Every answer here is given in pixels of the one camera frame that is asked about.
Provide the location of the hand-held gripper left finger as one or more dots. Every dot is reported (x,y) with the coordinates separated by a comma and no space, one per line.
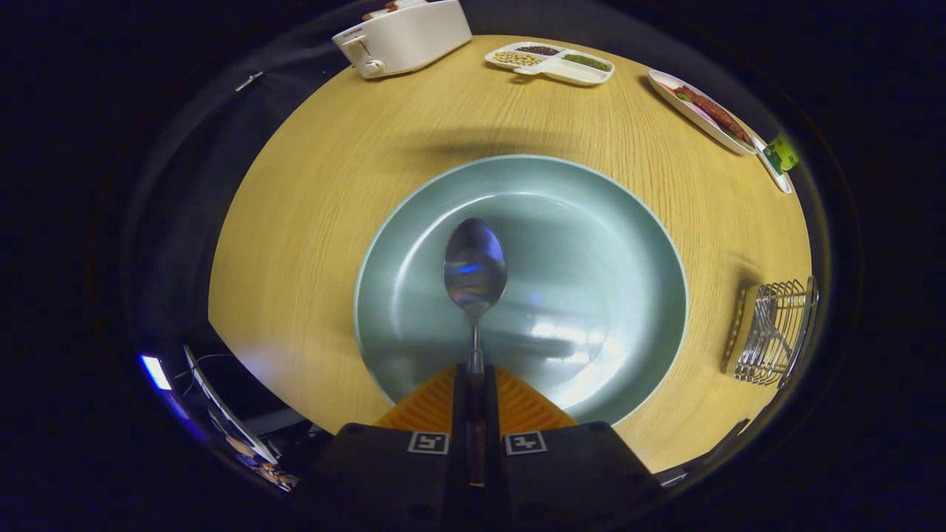
(399,473)

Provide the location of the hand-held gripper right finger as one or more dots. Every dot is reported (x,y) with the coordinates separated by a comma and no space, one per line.
(569,473)

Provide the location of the white thin panel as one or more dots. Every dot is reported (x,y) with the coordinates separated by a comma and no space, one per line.
(222,414)

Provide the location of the teal round plate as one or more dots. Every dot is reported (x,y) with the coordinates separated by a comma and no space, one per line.
(591,258)

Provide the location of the glowing monitor screen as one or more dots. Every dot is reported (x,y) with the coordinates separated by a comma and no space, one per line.
(155,372)

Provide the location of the white square coaster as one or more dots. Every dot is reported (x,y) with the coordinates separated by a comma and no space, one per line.
(776,177)

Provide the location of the white oval food plate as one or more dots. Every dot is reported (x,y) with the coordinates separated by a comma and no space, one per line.
(695,118)

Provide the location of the green drink bottle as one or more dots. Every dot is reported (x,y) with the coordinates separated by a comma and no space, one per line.
(781,154)

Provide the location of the brown fried meat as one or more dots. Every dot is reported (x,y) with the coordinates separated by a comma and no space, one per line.
(713,111)

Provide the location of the white divided tray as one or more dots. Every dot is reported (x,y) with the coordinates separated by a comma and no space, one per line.
(565,72)

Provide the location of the green mung beans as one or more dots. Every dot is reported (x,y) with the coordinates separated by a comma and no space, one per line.
(587,62)

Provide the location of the silver cloth clip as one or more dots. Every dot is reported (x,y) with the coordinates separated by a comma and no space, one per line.
(249,81)

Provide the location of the yellow soybeans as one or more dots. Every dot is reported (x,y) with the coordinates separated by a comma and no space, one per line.
(516,57)

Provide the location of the dark red beans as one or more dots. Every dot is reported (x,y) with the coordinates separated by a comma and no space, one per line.
(538,50)

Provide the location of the white toaster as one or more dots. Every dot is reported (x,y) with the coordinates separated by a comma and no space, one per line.
(414,37)

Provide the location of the small toast bread slice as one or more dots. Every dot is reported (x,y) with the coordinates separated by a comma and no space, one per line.
(373,14)

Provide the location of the large toast bread slice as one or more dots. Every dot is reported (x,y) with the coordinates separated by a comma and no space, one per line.
(406,4)

